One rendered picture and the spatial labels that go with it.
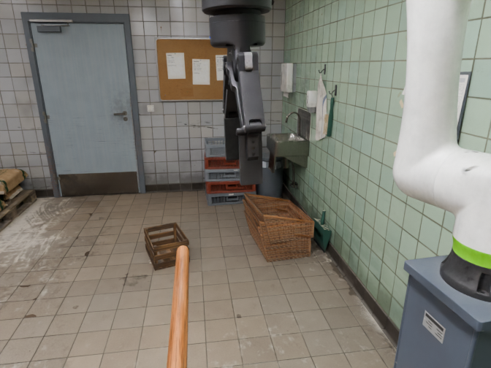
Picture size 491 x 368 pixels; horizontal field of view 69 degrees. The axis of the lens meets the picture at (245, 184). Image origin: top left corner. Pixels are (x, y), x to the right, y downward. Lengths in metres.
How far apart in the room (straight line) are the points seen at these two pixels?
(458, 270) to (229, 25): 0.61
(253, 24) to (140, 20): 4.21
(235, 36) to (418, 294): 0.65
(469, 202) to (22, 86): 4.76
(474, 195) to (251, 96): 0.47
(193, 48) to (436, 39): 3.98
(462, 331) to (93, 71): 4.44
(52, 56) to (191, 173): 2.11
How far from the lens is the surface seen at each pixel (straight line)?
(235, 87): 0.48
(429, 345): 0.90
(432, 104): 0.80
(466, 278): 0.81
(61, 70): 4.83
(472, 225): 0.77
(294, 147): 3.67
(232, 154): 0.60
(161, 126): 4.70
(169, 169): 4.81
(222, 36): 0.49
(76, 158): 4.95
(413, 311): 0.91
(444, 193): 0.79
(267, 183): 4.38
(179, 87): 4.61
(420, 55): 0.79
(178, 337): 0.62
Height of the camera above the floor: 1.61
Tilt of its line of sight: 18 degrees down
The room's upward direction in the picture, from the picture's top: straight up
